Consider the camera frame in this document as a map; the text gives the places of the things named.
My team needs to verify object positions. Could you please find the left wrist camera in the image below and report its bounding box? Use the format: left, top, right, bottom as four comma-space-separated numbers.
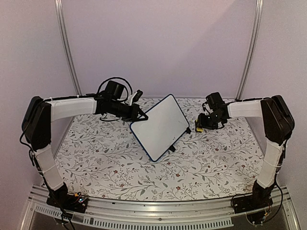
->
125, 90, 143, 105

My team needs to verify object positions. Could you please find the right black cable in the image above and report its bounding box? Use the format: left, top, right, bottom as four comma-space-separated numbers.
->
261, 177, 284, 223

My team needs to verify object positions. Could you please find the aluminium frame post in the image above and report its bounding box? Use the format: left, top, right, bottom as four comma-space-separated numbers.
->
54, 0, 82, 94
235, 0, 263, 100

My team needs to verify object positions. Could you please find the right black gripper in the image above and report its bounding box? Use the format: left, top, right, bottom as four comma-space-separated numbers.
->
196, 112, 223, 130

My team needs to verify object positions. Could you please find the wire whiteboard stand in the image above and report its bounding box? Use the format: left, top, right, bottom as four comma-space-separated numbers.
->
168, 126, 192, 152

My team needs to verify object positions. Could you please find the small blue-framed whiteboard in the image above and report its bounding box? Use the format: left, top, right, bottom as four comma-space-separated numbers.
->
130, 94, 191, 162

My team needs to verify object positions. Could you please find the right aluminium frame post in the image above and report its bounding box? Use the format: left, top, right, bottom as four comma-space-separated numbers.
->
235, 0, 263, 100

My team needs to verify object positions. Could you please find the front aluminium rail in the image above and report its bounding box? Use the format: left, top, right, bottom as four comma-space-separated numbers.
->
18, 186, 301, 230

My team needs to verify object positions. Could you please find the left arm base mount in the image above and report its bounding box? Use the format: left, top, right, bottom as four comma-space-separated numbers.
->
47, 192, 89, 213

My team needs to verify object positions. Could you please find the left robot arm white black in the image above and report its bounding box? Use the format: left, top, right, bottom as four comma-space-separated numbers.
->
19, 94, 148, 208

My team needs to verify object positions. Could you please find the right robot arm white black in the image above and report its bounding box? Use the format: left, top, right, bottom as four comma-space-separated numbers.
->
195, 92, 295, 209

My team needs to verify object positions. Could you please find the floral patterned table mat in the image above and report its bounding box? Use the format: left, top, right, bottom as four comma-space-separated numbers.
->
45, 97, 274, 202

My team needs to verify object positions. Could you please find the left black cable loop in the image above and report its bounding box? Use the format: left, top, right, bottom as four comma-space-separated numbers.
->
97, 77, 134, 101

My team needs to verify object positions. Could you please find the yellow black eraser sponge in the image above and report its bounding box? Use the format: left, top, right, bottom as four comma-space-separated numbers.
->
195, 120, 203, 133

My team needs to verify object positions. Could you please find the left aluminium frame post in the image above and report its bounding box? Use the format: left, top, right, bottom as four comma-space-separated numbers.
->
54, 0, 82, 94

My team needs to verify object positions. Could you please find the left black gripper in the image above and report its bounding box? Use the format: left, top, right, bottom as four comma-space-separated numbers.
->
110, 100, 149, 123

